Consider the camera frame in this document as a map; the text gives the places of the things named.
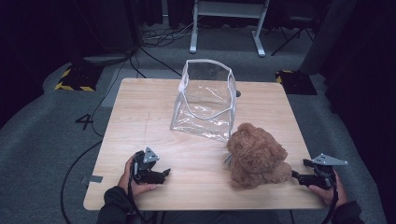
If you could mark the grey curtain column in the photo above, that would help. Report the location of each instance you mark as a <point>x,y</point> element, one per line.
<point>330,34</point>

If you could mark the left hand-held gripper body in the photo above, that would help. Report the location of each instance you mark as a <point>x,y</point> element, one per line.
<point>140,168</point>

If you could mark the grey tape strip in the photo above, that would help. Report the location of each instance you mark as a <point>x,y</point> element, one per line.
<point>93,179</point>

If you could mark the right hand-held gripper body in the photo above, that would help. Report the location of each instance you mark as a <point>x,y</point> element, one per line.
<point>325,177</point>

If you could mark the black tripod stand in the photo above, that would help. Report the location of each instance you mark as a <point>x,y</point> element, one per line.
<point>291,37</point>

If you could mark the grey flat stand base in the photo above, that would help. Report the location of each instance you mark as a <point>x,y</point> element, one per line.
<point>106,59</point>

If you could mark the transparent plastic bag white trim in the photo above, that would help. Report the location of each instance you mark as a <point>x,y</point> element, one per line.
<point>214,93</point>

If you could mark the white metal table frame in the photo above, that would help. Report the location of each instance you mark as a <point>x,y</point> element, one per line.
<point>229,9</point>

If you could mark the person's left hand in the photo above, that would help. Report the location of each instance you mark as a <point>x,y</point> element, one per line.
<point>127,183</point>

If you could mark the person's right hand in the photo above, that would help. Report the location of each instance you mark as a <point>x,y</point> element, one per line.
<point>337,194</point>

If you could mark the yellow black striped base plate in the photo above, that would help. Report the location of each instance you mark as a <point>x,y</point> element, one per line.
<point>295,82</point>
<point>77,79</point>

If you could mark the brown teddy bear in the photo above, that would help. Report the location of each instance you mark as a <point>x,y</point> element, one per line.
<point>255,152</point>

